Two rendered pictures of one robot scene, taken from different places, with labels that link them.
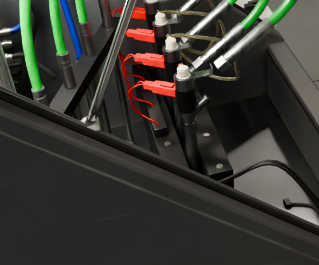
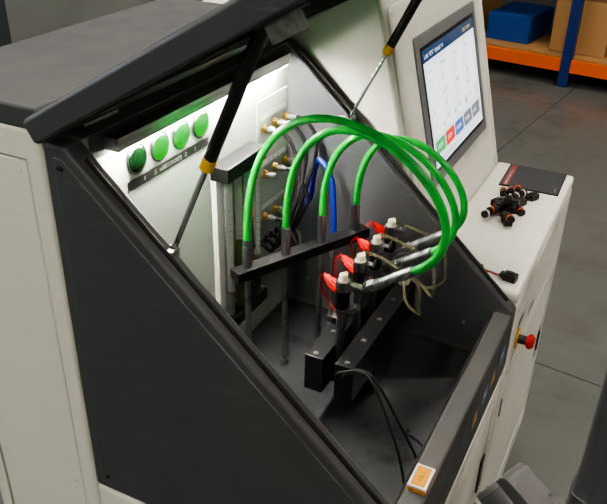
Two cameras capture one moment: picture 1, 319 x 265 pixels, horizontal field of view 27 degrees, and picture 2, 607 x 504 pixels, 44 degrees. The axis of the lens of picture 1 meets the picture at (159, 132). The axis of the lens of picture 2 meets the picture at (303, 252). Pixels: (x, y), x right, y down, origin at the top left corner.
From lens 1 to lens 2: 67 cm
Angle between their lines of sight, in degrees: 28
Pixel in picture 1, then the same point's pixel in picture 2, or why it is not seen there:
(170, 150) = (330, 335)
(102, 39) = (338, 236)
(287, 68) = (487, 335)
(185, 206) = (200, 323)
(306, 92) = (478, 358)
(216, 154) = (355, 355)
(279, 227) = (256, 374)
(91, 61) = (315, 246)
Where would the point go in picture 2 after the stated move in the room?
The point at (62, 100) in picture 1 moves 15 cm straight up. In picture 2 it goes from (270, 259) to (270, 189)
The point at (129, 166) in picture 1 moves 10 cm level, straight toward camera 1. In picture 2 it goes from (174, 280) to (127, 315)
